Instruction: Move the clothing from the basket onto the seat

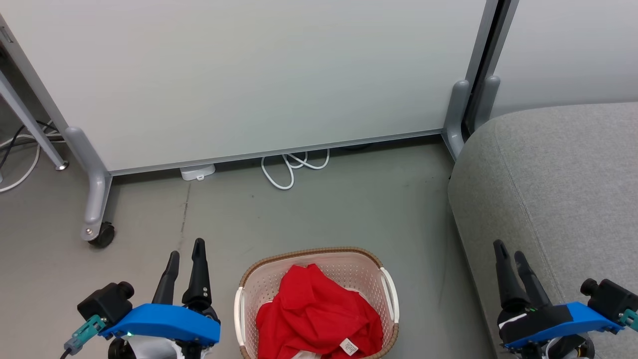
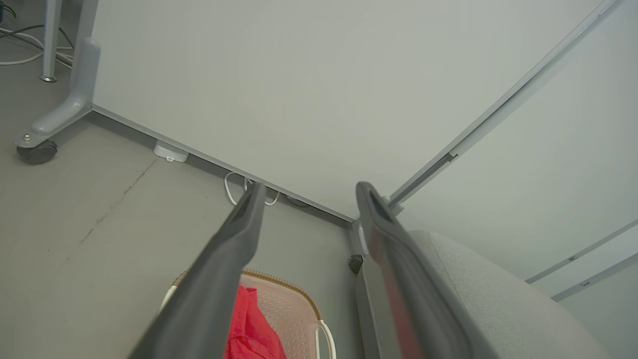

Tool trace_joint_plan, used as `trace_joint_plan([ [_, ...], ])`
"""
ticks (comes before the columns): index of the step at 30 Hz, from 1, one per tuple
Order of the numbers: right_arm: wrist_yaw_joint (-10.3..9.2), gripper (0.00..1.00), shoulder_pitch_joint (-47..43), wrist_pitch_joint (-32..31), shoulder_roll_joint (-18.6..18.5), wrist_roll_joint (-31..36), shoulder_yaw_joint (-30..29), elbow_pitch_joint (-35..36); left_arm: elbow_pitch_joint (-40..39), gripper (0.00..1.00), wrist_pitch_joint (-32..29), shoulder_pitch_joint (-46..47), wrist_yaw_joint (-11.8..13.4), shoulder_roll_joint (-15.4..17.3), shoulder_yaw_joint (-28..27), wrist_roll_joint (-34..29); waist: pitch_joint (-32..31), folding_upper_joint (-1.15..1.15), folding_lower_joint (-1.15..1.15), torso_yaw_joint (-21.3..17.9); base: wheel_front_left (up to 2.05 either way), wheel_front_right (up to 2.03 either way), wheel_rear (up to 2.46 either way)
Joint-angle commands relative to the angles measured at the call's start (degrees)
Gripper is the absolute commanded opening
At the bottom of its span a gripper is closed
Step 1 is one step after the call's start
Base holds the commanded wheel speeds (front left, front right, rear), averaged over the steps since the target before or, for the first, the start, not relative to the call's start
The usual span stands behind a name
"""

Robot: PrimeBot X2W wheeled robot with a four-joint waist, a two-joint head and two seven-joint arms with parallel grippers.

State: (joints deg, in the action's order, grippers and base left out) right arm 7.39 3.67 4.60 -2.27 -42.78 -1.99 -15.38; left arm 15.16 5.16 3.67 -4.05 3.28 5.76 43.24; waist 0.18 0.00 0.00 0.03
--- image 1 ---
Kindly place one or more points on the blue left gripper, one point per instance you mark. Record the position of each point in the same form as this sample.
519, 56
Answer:
159, 321

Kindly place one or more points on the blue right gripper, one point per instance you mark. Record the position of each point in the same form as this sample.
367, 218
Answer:
553, 321

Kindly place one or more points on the red and white striped garment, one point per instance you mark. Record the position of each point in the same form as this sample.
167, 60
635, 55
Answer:
314, 314

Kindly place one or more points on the grey fabric sofa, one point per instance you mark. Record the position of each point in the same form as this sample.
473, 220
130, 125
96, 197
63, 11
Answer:
573, 174

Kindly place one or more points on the black caster wheel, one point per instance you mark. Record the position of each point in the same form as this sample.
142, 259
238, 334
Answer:
103, 235

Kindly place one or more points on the white power adapter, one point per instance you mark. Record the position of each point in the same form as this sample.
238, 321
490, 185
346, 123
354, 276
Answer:
198, 171

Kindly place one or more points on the grey partition leg with caster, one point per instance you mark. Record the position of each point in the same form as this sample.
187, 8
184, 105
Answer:
94, 189

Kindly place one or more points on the cream laundry basket brown rim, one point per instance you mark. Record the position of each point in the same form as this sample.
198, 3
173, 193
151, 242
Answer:
351, 269

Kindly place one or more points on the large white partition panel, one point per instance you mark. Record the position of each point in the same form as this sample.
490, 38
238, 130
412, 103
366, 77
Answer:
249, 75

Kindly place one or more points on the grey metal table leg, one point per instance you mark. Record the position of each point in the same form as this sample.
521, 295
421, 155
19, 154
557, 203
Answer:
30, 122

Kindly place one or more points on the narrow white partition panel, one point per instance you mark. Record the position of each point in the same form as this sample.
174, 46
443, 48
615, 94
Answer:
568, 50

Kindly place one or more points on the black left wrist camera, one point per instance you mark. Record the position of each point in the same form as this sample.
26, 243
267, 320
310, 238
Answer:
105, 301

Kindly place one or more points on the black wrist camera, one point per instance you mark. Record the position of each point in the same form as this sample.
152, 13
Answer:
105, 301
610, 299

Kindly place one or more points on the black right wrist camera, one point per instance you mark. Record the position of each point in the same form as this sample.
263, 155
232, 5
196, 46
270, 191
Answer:
610, 299

